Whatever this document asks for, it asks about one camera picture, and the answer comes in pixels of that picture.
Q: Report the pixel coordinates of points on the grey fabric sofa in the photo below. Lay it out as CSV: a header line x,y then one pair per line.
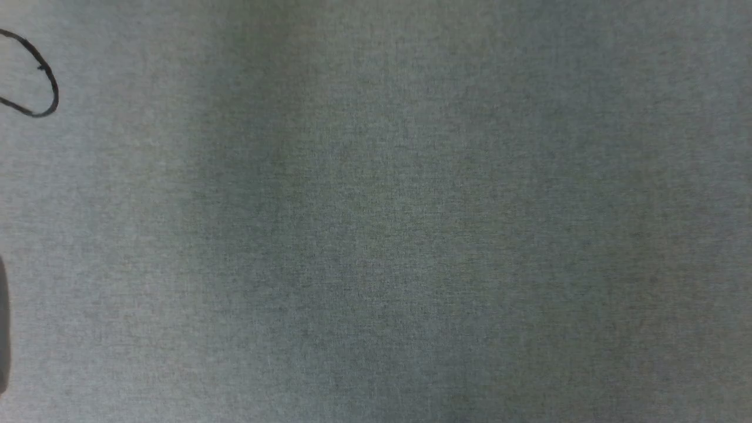
x,y
388,223

